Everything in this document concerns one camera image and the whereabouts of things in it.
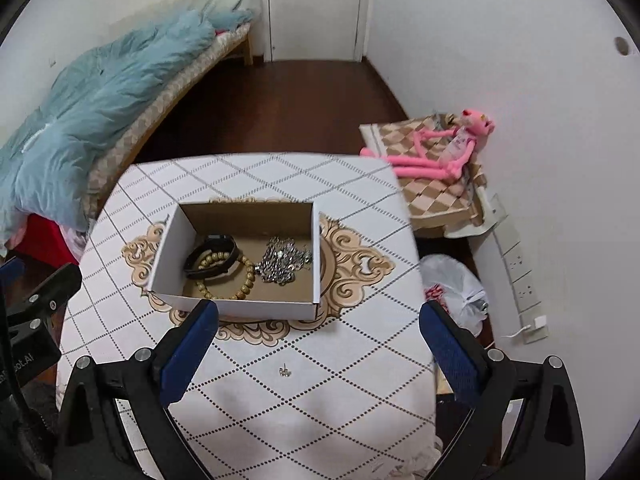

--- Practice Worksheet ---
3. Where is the black smart watch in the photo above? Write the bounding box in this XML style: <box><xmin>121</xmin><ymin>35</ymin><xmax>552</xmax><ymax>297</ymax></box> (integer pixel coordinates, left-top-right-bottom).
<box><xmin>183</xmin><ymin>235</ymin><xmax>240</xmax><ymax>281</ymax></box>

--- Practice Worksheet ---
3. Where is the red cloth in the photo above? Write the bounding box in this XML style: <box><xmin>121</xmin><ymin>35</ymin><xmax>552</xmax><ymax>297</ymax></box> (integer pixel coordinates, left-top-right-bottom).
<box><xmin>12</xmin><ymin>214</ymin><xmax>78</xmax><ymax>269</ymax></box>

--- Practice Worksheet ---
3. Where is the white power strip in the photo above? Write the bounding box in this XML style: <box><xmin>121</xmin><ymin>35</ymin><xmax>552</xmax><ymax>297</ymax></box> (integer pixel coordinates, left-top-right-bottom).
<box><xmin>489</xmin><ymin>193</ymin><xmax>549</xmax><ymax>344</ymax></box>

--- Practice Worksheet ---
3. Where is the white plastic bag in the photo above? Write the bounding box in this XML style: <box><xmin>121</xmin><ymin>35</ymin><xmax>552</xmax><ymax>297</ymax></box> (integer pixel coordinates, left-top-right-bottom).
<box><xmin>420</xmin><ymin>255</ymin><xmax>488</xmax><ymax>336</ymax></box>

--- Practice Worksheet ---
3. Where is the white charger plug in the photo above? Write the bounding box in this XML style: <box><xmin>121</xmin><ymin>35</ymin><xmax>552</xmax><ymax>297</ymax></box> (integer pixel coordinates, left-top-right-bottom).
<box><xmin>503</xmin><ymin>314</ymin><xmax>548</xmax><ymax>339</ymax></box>

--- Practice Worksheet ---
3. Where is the small silver earring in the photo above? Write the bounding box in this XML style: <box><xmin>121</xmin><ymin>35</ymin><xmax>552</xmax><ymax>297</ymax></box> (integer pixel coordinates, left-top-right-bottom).
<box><xmin>279</xmin><ymin>364</ymin><xmax>292</xmax><ymax>377</ymax></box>

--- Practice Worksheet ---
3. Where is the patterned white tablecloth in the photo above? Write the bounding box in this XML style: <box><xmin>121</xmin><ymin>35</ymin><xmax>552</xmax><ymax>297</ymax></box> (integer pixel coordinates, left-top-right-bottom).
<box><xmin>56</xmin><ymin>154</ymin><xmax>438</xmax><ymax>479</ymax></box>

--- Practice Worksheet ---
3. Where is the light blue duvet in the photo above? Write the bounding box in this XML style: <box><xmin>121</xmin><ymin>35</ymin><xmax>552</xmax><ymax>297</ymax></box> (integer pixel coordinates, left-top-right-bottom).
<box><xmin>1</xmin><ymin>0</ymin><xmax>262</xmax><ymax>244</ymax></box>

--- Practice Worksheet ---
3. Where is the white cardboard box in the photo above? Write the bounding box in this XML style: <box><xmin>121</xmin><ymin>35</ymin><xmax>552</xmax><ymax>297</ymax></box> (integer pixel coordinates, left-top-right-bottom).
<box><xmin>148</xmin><ymin>200</ymin><xmax>320</xmax><ymax>322</ymax></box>

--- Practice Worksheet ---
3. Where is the bed with checkered mattress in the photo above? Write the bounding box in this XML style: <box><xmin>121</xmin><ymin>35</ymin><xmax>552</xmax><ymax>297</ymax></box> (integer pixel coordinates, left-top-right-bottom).
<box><xmin>82</xmin><ymin>24</ymin><xmax>253</xmax><ymax>220</ymax></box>

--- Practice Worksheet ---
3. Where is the brown checkered cushion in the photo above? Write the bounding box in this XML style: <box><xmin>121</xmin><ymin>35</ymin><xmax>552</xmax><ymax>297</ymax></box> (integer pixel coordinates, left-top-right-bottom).
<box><xmin>359</xmin><ymin>113</ymin><xmax>490</xmax><ymax>237</ymax></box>

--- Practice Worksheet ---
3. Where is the pink panther plush toy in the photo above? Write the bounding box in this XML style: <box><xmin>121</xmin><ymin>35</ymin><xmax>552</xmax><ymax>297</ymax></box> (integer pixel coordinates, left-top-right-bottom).
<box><xmin>359</xmin><ymin>108</ymin><xmax>496</xmax><ymax>182</ymax></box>

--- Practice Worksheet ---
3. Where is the white door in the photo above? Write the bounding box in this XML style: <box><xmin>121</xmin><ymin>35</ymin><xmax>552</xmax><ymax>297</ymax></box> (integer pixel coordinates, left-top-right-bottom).
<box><xmin>264</xmin><ymin>0</ymin><xmax>369</xmax><ymax>62</ymax></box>

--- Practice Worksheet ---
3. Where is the wooden bead bracelet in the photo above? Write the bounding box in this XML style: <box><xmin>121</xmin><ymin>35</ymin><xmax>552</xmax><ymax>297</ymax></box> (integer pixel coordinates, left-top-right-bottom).
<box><xmin>193</xmin><ymin>250</ymin><xmax>257</xmax><ymax>302</ymax></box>

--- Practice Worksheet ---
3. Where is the silver chain pile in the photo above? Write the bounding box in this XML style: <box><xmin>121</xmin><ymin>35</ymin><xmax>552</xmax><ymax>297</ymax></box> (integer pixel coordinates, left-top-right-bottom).
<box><xmin>255</xmin><ymin>236</ymin><xmax>314</xmax><ymax>286</ymax></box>

